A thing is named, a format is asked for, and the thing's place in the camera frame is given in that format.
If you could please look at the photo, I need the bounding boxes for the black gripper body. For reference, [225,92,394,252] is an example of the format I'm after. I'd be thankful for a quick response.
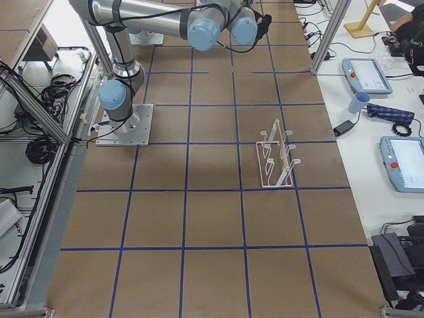
[253,11,272,45]

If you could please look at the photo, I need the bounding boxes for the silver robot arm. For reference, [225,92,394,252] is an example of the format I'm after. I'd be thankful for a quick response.
[70,1,272,134]

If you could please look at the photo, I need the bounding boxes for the blue cup on desk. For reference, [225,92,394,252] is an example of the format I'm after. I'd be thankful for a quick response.
[348,91,370,114]

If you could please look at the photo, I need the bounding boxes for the wooden stand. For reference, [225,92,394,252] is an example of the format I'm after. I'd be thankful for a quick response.
[344,0,382,38]

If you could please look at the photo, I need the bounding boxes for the teach pendant tablet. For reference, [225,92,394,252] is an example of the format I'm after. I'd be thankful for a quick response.
[341,58,393,95]
[380,136,423,193]

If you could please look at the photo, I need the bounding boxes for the black power adapter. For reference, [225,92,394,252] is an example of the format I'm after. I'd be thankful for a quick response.
[333,120,355,137]

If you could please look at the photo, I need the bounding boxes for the blue folded umbrella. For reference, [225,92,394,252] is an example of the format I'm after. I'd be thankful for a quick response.
[366,103,415,125]

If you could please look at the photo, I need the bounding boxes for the aluminium frame post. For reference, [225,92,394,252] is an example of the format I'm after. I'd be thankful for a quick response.
[310,0,351,75]

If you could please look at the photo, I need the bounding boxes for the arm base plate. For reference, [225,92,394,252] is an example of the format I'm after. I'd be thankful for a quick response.
[95,104,154,146]
[129,30,164,46]

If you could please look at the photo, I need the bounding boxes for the white wire cup rack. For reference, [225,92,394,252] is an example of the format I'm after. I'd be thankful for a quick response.
[255,119,301,188]

